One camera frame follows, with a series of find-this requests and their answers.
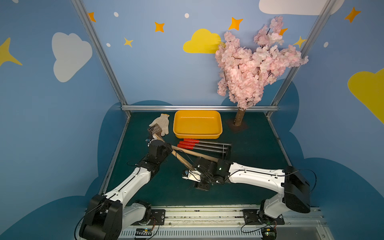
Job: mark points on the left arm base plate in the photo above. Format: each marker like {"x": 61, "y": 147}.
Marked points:
{"x": 157, "y": 215}

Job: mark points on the white knitted work glove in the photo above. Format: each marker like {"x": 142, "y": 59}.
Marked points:
{"x": 163, "y": 123}

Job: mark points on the bottom red handle tool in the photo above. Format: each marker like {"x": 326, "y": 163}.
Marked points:
{"x": 198, "y": 149}

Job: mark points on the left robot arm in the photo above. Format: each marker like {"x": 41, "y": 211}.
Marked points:
{"x": 108, "y": 214}

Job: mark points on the top red handle tool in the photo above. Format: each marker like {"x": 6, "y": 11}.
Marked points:
{"x": 195, "y": 141}

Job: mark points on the wooden handle hoe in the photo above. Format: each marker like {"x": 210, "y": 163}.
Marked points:
{"x": 180, "y": 158}
{"x": 210, "y": 158}

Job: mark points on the yellow plastic storage box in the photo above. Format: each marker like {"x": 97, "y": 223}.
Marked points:
{"x": 197, "y": 124}

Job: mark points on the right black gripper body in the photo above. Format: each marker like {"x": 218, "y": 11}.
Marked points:
{"x": 201, "y": 167}

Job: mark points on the red handle tool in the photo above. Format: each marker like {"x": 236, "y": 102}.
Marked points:
{"x": 203, "y": 145}
{"x": 195, "y": 141}
{"x": 198, "y": 149}

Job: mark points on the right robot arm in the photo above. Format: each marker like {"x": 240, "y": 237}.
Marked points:
{"x": 291, "y": 188}

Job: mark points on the aluminium front rail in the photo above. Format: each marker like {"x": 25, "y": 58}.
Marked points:
{"x": 226, "y": 222}

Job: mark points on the small brown slotted scoop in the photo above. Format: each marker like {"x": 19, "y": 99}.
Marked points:
{"x": 155, "y": 130}

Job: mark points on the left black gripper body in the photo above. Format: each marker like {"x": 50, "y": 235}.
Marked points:
{"x": 154, "y": 139}

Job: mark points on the pink blossom artificial tree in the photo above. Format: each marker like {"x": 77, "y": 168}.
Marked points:
{"x": 245, "y": 73}

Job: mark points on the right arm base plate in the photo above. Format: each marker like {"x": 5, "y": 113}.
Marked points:
{"x": 257, "y": 217}

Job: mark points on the middle red handle tool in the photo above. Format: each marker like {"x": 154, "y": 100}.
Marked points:
{"x": 203, "y": 145}

